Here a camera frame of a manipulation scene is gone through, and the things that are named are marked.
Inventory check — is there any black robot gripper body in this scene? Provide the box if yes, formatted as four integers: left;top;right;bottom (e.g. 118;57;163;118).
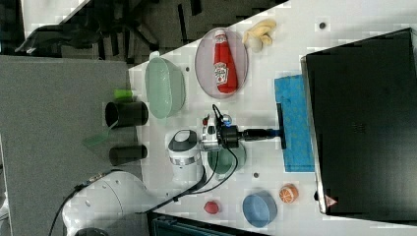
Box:
219;125;242;148

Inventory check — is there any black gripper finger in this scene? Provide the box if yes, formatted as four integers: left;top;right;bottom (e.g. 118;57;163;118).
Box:
243;129;280;142

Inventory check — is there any blue glass oven door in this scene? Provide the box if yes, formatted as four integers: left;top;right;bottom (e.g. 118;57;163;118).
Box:
274;75;315;172

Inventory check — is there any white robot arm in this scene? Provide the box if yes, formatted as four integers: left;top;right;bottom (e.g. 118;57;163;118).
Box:
62;114;284;236

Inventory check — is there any black silver toaster oven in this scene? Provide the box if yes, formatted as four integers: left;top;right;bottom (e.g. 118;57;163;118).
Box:
301;28;417;225

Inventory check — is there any green metal mug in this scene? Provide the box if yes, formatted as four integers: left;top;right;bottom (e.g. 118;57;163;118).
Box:
208;145;246;175

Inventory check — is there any red ketchup bottle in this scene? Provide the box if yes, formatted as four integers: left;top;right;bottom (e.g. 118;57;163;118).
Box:
213;29;238;93

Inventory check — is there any orange slice toy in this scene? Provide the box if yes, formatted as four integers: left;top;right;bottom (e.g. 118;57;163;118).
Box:
279;184;299;204

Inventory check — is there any red green strawberry toy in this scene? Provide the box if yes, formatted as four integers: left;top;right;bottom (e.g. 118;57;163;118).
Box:
204;201;219;214

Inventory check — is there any blue cup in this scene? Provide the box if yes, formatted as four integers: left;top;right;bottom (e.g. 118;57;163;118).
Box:
242;191;277;228

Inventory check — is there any green perforated colander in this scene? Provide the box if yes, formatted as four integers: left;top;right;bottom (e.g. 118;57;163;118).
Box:
145;51;186;119

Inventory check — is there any peeled banana toy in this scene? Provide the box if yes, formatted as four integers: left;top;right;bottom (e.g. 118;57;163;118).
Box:
242;19;276;52

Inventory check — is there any large black bowl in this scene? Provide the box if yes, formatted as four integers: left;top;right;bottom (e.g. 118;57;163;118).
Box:
104;101;149;129

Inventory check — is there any small black cup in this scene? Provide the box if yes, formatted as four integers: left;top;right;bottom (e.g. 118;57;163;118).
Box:
109;145;148;166

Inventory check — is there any lime green cup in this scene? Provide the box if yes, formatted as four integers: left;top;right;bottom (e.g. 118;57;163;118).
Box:
113;89;133;99

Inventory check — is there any green slotted spatula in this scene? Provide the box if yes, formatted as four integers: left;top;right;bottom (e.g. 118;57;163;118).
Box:
82;122;118;148

